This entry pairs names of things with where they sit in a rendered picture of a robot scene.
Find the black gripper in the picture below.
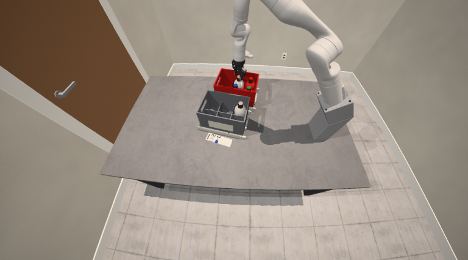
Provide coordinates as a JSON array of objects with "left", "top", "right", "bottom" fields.
[{"left": 232, "top": 60, "right": 247, "bottom": 81}]

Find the grey divided crate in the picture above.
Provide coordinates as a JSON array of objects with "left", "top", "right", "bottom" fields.
[{"left": 196, "top": 90, "right": 249, "bottom": 135}]

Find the cream bottle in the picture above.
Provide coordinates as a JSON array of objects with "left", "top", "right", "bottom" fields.
[
  {"left": 234, "top": 102, "right": 246, "bottom": 116},
  {"left": 234, "top": 76, "right": 244, "bottom": 89}
]

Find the red crate with dividers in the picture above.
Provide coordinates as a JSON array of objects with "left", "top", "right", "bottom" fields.
[{"left": 213, "top": 68, "right": 258, "bottom": 107}]

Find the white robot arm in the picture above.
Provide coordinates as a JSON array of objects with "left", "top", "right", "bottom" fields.
[{"left": 230, "top": 0, "right": 346, "bottom": 105}]

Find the white paper pick list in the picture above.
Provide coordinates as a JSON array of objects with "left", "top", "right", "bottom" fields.
[{"left": 206, "top": 133, "right": 232, "bottom": 147}]

